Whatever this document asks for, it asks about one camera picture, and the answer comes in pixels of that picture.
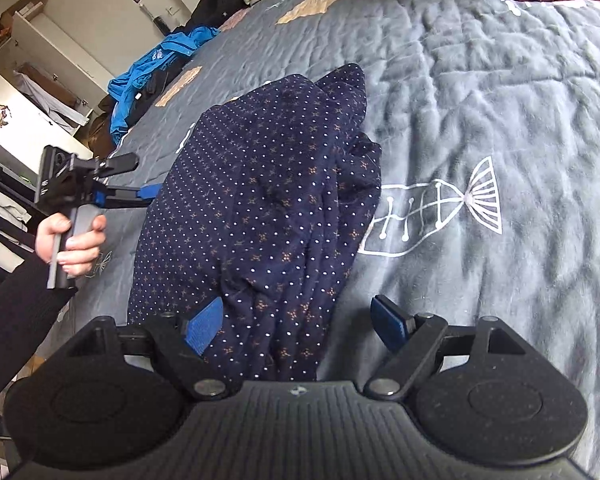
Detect person's left hand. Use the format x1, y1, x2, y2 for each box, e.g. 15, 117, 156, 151
36, 213, 107, 279

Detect grey quilted bedspread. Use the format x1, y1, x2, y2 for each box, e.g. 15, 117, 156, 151
45, 0, 600, 480

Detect brown hanging garment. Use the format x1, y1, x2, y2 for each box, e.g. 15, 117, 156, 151
17, 62, 78, 108

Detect blue jacket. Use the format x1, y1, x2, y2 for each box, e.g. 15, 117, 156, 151
107, 27, 221, 146

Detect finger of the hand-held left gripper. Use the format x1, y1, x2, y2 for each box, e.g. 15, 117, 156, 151
77, 155, 140, 178
94, 184, 160, 209

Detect white hanging shirt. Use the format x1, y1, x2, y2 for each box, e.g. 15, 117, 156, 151
15, 72, 91, 136

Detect row of hanging clothes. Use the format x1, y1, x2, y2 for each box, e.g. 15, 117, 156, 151
0, 152, 46, 271

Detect brown garment heap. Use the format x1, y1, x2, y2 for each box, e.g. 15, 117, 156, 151
82, 95, 118, 158

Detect black crumpled garment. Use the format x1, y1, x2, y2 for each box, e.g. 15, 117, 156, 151
130, 67, 173, 111

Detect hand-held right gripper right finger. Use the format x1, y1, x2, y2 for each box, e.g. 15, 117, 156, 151
364, 295, 531, 401

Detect person's left forearm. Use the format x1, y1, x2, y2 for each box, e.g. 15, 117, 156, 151
0, 255, 78, 411

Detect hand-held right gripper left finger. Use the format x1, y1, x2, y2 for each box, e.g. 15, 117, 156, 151
62, 296, 229, 402

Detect white wardrobe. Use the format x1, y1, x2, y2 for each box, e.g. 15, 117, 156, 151
0, 12, 113, 161

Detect navy dotted sweater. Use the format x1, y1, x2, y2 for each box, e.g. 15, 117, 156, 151
127, 62, 383, 383

